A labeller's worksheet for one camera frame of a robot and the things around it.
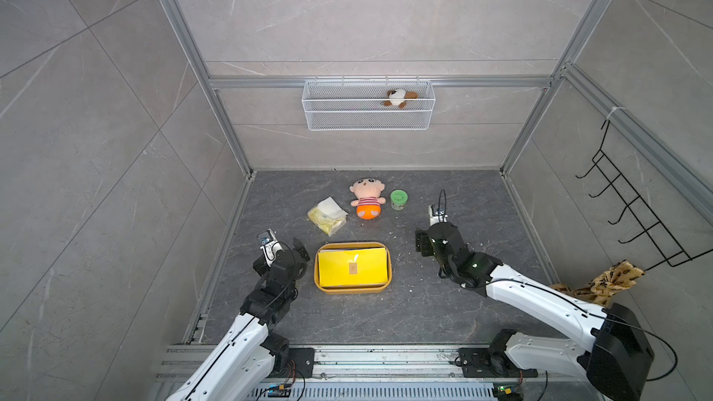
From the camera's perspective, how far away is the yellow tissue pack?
3.28 feet

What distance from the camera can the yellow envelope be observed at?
875 millimetres

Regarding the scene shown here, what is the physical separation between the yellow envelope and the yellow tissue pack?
0.12 m

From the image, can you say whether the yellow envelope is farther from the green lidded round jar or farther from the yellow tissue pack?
the green lidded round jar

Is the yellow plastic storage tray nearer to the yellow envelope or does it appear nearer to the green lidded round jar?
the yellow envelope
